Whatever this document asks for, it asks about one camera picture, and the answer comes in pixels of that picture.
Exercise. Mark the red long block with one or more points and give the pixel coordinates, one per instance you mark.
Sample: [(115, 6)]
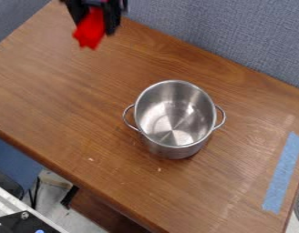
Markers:
[(90, 30)]

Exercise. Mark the black device with blue light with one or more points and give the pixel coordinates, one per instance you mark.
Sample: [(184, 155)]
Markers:
[(24, 222)]

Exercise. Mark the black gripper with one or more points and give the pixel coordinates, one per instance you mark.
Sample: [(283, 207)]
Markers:
[(113, 7)]

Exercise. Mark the stainless steel pot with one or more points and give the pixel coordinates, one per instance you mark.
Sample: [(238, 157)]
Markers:
[(176, 118)]

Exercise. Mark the blue tape strip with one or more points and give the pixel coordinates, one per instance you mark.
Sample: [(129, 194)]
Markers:
[(281, 179)]

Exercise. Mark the black round object at left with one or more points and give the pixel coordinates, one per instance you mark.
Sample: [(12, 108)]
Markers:
[(11, 186)]

